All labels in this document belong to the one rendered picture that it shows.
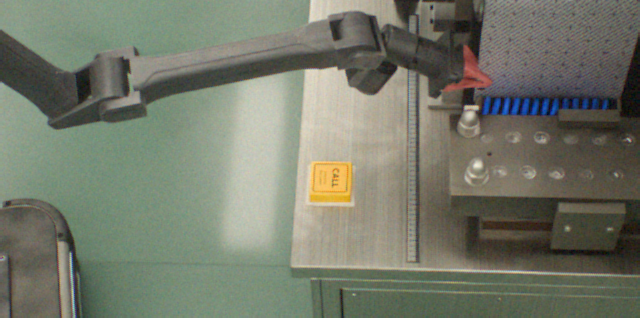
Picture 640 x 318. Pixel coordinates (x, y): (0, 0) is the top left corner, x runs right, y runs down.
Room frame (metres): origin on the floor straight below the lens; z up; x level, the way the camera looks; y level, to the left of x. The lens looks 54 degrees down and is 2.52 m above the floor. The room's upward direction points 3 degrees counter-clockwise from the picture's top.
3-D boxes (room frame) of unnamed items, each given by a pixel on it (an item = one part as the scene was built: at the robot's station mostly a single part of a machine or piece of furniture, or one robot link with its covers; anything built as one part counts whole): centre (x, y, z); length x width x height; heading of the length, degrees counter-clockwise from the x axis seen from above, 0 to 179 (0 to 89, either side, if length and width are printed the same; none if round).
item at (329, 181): (1.10, 0.00, 0.91); 0.07 x 0.07 x 0.02; 85
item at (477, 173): (1.01, -0.23, 1.05); 0.04 x 0.04 x 0.04
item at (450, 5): (1.28, -0.21, 1.05); 0.06 x 0.05 x 0.31; 85
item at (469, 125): (1.11, -0.23, 1.05); 0.04 x 0.04 x 0.04
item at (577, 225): (0.95, -0.40, 0.96); 0.10 x 0.03 x 0.11; 85
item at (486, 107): (1.15, -0.36, 1.03); 0.21 x 0.04 x 0.03; 85
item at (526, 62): (1.17, -0.37, 1.11); 0.23 x 0.01 x 0.18; 85
